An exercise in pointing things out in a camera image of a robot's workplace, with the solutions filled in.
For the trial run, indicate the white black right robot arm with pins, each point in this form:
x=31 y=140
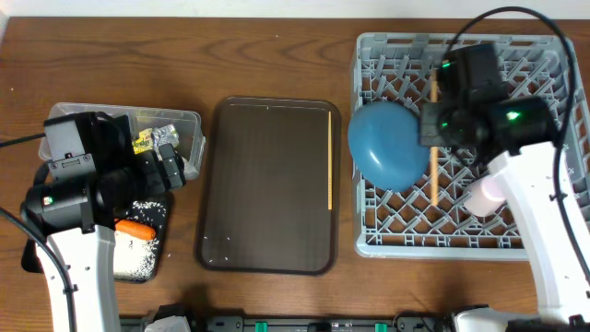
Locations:
x=521 y=146

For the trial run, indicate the large blue plate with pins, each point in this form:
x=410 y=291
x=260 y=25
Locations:
x=383 y=140

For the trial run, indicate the grey dishwasher rack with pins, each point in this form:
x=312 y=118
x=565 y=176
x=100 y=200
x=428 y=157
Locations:
x=397 y=67

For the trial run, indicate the pile of rice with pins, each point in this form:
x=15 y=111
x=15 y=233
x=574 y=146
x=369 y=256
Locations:
x=138 y=256

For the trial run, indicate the dark brown tray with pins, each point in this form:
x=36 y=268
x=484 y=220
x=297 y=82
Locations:
x=264 y=207

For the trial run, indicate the black waste bin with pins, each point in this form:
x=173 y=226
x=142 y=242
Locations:
x=152 y=216

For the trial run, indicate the black rail with green clips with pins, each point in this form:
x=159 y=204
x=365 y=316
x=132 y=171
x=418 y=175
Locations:
x=236 y=321

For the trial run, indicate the clear plastic bin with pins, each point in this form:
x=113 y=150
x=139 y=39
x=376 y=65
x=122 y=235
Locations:
x=187 y=124

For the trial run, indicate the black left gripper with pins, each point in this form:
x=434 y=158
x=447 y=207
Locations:
x=160 y=180

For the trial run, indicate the pink cup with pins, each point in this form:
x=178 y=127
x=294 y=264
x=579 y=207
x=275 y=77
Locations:
x=484 y=197

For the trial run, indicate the orange carrot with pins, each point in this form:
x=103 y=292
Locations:
x=139 y=230

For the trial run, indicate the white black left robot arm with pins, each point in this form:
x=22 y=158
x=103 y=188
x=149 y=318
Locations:
x=92 y=173

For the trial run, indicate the yellow snack wrapper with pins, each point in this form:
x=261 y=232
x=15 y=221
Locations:
x=151 y=138

